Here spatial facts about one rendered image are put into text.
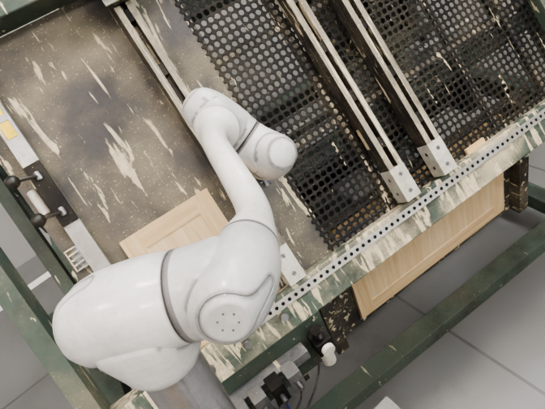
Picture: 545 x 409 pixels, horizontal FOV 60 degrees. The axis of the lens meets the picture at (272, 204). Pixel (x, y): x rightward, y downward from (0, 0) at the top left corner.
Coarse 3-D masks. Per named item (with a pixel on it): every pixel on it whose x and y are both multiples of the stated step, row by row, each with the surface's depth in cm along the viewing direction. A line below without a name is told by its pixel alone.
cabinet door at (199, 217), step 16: (208, 192) 150; (176, 208) 148; (192, 208) 149; (208, 208) 150; (160, 224) 146; (176, 224) 148; (192, 224) 149; (208, 224) 150; (224, 224) 151; (128, 240) 144; (144, 240) 145; (160, 240) 146; (176, 240) 148; (192, 240) 149; (128, 256) 144
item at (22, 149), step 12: (0, 108) 135; (0, 120) 135; (12, 120) 136; (0, 132) 135; (12, 144) 136; (24, 144) 136; (24, 156) 136; (36, 156) 137; (72, 228) 138; (84, 228) 139; (72, 240) 138; (84, 240) 139; (84, 252) 139; (96, 252) 140; (96, 264) 139; (108, 264) 140
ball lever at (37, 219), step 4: (60, 208) 136; (64, 208) 137; (56, 212) 134; (60, 212) 135; (64, 212) 136; (32, 216) 126; (36, 216) 126; (40, 216) 126; (44, 216) 127; (48, 216) 130; (52, 216) 132; (32, 220) 125; (36, 220) 125; (40, 220) 126; (44, 220) 126; (32, 224) 126; (36, 224) 125; (40, 224) 126; (44, 224) 127
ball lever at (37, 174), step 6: (36, 174) 135; (42, 174) 136; (6, 180) 124; (12, 180) 124; (18, 180) 125; (24, 180) 130; (36, 180) 136; (6, 186) 125; (12, 186) 125; (18, 186) 126
